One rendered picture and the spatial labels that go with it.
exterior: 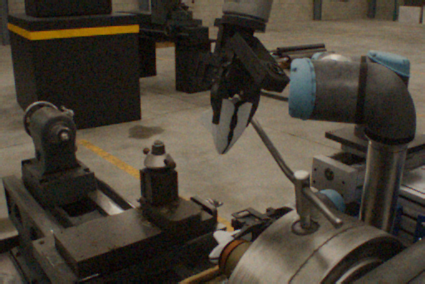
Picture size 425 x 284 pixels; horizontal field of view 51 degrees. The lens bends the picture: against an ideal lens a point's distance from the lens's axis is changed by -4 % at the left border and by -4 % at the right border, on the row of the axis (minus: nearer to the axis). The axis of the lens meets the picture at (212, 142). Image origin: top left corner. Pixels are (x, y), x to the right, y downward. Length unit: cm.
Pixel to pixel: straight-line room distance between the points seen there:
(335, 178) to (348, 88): 43
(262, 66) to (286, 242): 24
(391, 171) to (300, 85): 25
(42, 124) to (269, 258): 113
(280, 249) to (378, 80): 36
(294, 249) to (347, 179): 58
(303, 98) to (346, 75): 9
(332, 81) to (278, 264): 36
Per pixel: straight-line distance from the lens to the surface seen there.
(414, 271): 57
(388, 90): 85
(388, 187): 95
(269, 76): 64
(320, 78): 85
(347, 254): 63
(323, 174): 126
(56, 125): 163
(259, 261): 65
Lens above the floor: 156
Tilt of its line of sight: 19 degrees down
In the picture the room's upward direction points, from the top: straight up
